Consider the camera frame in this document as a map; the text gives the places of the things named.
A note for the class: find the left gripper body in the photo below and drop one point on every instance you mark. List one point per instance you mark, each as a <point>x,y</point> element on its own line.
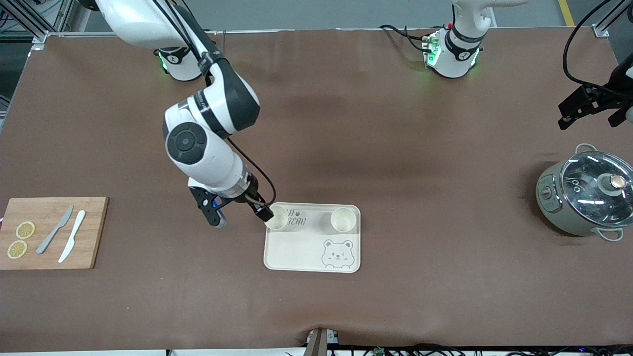
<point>609,94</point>

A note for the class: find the wooden cutting board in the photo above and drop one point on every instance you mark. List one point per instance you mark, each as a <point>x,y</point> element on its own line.
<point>94,237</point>

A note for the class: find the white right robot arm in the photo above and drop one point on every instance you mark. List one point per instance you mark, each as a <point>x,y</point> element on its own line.
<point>207,158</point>

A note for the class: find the white plastic cup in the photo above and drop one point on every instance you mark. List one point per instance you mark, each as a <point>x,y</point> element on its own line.
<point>278,220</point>
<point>343,220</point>

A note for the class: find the cream tray with bear print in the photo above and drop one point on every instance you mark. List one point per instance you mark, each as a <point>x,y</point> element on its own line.
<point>296,252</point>

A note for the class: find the white plastic knife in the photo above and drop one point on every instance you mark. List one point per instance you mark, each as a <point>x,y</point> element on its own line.
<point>71,237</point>

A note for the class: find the grey cooking pot glass lid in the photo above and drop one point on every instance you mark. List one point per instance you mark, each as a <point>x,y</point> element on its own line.
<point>554,202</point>

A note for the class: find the brown table mat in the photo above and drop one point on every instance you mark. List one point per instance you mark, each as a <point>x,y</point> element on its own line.
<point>395,148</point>

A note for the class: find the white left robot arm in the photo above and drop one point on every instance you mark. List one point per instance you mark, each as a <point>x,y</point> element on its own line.
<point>460,54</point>

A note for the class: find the aluminium frame profile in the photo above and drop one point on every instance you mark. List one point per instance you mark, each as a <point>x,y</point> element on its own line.
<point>29,22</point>

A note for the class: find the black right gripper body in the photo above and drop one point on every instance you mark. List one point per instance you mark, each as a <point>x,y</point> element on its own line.
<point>250,193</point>

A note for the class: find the grey plastic knife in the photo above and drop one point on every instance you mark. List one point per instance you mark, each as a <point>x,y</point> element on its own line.
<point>52,235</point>

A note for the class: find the lemon slice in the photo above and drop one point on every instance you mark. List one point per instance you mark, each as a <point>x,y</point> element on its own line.
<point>25,230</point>
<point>17,249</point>

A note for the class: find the metal table edge bracket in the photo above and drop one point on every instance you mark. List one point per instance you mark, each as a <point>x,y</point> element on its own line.
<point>319,343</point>

